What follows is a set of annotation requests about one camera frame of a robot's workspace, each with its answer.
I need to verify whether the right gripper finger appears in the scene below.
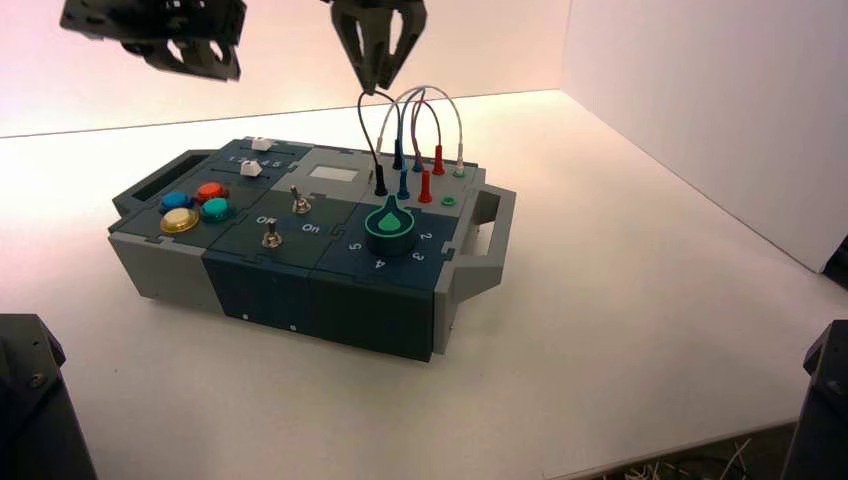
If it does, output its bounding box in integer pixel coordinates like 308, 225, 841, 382
377, 0, 427, 91
331, 0, 386, 91

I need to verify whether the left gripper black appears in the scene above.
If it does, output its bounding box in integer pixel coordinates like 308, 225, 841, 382
59, 0, 248, 83

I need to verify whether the black banana plug wire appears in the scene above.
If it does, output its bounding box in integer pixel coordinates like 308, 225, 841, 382
356, 89, 405, 198

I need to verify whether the red round push button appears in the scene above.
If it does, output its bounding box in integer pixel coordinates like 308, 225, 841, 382
195, 182, 231, 205

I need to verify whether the white rectangular display screen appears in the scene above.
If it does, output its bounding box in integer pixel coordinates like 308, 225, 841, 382
309, 165, 360, 183

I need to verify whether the blue round push button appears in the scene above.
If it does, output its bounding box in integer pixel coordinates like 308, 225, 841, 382
159, 190, 196, 213

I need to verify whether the teal round push button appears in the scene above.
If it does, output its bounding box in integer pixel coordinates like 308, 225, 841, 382
199, 197, 236, 224

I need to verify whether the yellow round push button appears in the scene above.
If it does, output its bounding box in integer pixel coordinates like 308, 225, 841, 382
159, 207, 201, 235

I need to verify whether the green and teal rotary knob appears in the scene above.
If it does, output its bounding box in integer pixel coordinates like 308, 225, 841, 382
363, 194, 417, 258

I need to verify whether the grey and teal control box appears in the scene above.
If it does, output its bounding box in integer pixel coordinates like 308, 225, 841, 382
107, 135, 517, 364

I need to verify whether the white banana plug wire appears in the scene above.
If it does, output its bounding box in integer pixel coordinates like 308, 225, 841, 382
374, 84, 466, 177

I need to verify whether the blue banana plug wire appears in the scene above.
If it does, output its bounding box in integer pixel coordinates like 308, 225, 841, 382
396, 89, 425, 201

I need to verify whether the red banana plug wire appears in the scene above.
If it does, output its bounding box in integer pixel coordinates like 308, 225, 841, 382
410, 99, 446, 205

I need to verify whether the dark object at wall edge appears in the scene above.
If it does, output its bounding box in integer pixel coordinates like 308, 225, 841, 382
824, 239, 848, 291

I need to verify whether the thin white cable bundle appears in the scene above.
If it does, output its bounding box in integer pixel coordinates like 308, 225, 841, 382
619, 438, 757, 480

